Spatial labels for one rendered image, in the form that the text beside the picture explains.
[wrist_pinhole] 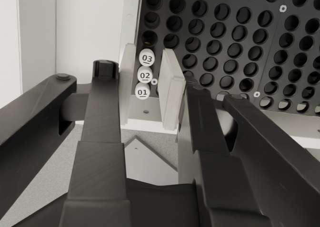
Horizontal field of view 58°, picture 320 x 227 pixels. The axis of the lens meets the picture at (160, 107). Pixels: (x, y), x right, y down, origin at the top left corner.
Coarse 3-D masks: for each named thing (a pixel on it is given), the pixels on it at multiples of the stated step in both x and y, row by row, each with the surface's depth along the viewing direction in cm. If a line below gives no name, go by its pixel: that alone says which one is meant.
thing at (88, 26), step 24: (72, 0) 28; (96, 0) 28; (120, 0) 28; (72, 24) 29; (96, 24) 29; (120, 24) 29; (72, 48) 29; (96, 48) 30; (72, 72) 30; (144, 120) 27; (288, 120) 32; (312, 120) 33; (312, 144) 29
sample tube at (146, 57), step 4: (140, 52) 23; (144, 52) 22; (148, 52) 22; (152, 52) 23; (140, 56) 23; (144, 56) 23; (148, 56) 23; (152, 56) 23; (140, 60) 23; (144, 60) 23; (148, 60) 23; (152, 60) 23; (144, 64) 23; (148, 64) 23
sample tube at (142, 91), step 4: (140, 84) 24; (144, 84) 24; (148, 84) 25; (136, 88) 24; (140, 88) 24; (144, 88) 24; (148, 88) 24; (136, 92) 24; (140, 92) 24; (144, 92) 24; (148, 92) 24; (136, 96) 24; (140, 96) 24; (144, 96) 24; (148, 96) 24
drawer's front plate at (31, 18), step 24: (0, 0) 19; (24, 0) 20; (48, 0) 25; (0, 24) 19; (24, 24) 20; (48, 24) 26; (0, 48) 20; (24, 48) 21; (48, 48) 27; (0, 72) 21; (24, 72) 22; (48, 72) 28; (0, 96) 22
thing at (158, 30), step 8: (144, 0) 22; (144, 8) 22; (160, 8) 22; (144, 16) 22; (160, 16) 23; (144, 24) 23; (160, 24) 23; (144, 32) 23; (160, 32) 23; (136, 48) 23; (144, 48) 23; (152, 48) 24; (136, 56) 24; (136, 64) 24; (152, 64) 24; (136, 72) 24; (152, 72) 24; (136, 80) 25; (152, 88) 25
